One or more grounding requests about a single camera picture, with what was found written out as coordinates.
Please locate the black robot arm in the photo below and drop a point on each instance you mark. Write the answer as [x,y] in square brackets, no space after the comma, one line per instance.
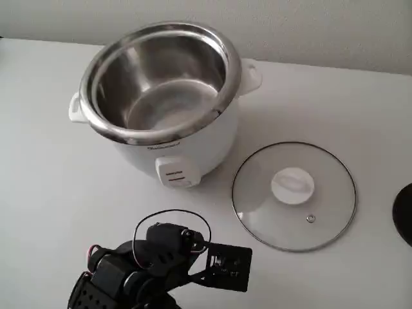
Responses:
[80,293]

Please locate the glass lid with white knob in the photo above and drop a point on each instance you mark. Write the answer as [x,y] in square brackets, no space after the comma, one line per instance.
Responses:
[291,186]

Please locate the white rice cooker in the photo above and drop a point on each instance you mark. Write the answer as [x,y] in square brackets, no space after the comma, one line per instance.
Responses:
[209,148]

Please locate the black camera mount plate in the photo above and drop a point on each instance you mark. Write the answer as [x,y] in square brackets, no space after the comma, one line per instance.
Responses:
[231,267]

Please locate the black round disc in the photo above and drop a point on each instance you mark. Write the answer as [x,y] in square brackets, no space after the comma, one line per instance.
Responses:
[404,215]

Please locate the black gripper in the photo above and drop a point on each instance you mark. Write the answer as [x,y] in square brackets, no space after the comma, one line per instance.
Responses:
[159,232]

